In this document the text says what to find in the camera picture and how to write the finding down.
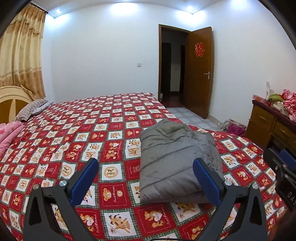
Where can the clothes pile on floor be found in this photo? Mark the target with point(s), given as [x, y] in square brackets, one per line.
[233, 127]

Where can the beige patterned curtain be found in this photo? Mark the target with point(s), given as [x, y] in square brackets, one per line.
[21, 52]

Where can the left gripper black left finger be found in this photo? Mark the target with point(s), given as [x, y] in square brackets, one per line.
[40, 221]

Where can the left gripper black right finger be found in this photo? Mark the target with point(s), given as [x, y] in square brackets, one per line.
[250, 222]

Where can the striped grey pillow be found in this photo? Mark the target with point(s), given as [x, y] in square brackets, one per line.
[33, 108]

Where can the cream wooden headboard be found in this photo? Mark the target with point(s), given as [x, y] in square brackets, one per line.
[13, 99]

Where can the red door decoration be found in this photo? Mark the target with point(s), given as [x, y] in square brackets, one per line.
[199, 49]

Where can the red patchwork bear quilt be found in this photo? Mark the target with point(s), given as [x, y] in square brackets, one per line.
[58, 141]

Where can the green cloth on dresser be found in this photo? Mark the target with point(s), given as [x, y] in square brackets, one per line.
[275, 98]

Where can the brown wooden door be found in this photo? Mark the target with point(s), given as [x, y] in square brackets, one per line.
[198, 72]

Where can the pink folded blanket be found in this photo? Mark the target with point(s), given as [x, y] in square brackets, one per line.
[8, 132]

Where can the brown wooden dresser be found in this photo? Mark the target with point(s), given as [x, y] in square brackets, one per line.
[269, 128]

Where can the grey padded jacket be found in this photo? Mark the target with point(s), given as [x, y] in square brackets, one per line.
[168, 150]

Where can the red white cloth on dresser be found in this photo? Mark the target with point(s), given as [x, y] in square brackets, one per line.
[289, 104]

